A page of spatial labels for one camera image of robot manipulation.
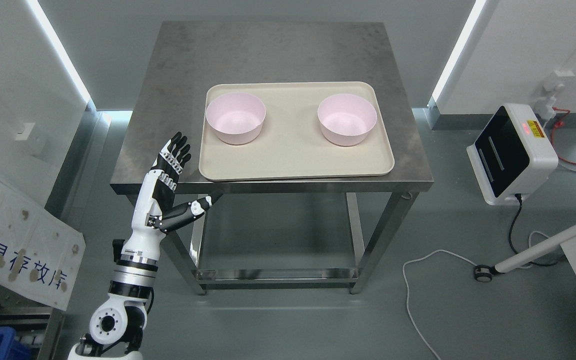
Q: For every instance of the stainless steel table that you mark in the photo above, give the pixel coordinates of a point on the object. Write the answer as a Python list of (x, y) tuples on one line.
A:
[(327, 233)]

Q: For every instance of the white wall socket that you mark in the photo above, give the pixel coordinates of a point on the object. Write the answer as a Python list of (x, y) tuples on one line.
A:
[(554, 84)]

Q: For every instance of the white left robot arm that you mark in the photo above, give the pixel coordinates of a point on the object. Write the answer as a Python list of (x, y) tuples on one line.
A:
[(123, 317)]

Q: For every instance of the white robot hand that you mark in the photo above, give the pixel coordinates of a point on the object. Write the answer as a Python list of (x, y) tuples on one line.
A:
[(156, 196)]

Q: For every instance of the white stand leg with caster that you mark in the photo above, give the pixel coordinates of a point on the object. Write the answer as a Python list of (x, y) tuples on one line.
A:
[(484, 273)]

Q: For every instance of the white black box device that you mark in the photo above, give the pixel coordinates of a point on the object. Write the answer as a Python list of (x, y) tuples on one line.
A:
[(512, 156)]

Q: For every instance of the beige plastic tray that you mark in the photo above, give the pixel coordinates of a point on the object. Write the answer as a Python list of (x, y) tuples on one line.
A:
[(291, 145)]

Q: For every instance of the pink bowl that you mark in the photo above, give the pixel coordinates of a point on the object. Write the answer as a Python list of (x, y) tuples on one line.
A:
[(236, 118), (346, 119)]

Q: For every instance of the white sign with blue letters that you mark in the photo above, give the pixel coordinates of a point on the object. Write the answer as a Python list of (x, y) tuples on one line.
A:
[(40, 256)]

